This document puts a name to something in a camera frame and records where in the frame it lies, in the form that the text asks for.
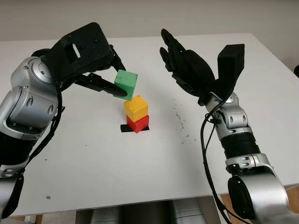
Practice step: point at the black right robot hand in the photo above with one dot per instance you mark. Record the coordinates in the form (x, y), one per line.
(191, 67)

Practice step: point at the green wooden block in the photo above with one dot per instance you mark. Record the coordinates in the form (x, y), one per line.
(127, 80)

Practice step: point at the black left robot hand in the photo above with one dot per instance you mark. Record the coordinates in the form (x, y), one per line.
(105, 85)

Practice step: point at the yellow wooden block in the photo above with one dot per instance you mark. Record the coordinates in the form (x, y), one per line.
(136, 108)

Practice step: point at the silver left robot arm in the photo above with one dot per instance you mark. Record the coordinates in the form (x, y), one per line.
(28, 105)

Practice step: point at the small brown scrap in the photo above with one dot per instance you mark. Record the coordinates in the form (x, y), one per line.
(48, 197)

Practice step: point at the black tape strip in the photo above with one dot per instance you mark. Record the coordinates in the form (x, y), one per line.
(124, 129)

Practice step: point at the silver robot right leg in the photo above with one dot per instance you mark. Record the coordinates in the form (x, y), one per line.
(188, 212)

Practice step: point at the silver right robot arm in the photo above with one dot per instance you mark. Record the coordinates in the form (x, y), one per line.
(240, 142)

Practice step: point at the dark grey robot torso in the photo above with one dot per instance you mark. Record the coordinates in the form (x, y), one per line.
(146, 213)

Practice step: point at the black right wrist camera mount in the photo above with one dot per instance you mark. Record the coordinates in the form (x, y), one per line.
(230, 63)

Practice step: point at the red wooden block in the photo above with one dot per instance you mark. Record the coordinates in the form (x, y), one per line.
(140, 123)

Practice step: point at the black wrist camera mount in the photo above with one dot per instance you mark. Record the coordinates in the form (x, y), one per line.
(230, 63)
(88, 46)

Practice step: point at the white table leg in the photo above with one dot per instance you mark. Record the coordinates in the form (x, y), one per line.
(213, 210)

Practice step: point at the black round object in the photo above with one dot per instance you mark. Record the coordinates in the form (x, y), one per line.
(296, 70)

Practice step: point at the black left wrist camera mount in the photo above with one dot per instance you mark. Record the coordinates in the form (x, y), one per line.
(88, 46)

